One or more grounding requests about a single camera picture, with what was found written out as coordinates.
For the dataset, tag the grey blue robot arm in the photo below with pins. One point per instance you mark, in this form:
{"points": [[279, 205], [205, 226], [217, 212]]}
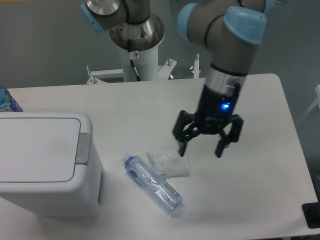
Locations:
{"points": [[231, 29]]}

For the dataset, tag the white plastic trash can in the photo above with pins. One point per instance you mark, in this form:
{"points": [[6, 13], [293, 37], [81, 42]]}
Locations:
{"points": [[37, 164]]}

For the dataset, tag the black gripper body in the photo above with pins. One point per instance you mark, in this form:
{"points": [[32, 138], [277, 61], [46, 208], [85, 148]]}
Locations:
{"points": [[215, 111]]}

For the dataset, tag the clear plastic water bottle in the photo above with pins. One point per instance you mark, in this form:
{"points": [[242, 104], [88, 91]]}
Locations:
{"points": [[155, 185]]}

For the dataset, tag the crumpled clear plastic wrapper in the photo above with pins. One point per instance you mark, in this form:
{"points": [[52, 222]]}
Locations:
{"points": [[168, 163]]}

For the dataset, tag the black clamp at table edge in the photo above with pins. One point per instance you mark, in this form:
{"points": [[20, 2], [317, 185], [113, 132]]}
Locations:
{"points": [[311, 213]]}

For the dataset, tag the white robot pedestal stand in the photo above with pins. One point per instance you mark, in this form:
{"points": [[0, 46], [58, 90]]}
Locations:
{"points": [[136, 66]]}

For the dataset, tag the white frame at right edge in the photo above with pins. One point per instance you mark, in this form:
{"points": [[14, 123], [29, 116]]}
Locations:
{"points": [[314, 107]]}

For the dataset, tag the blue labelled bottle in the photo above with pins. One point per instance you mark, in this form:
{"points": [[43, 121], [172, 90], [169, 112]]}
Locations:
{"points": [[7, 102]]}

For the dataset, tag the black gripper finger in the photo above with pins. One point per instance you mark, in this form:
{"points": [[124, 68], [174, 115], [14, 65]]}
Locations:
{"points": [[185, 129], [233, 135]]}

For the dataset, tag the grey trash can push button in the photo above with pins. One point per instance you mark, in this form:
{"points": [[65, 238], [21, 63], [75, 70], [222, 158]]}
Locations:
{"points": [[83, 149]]}

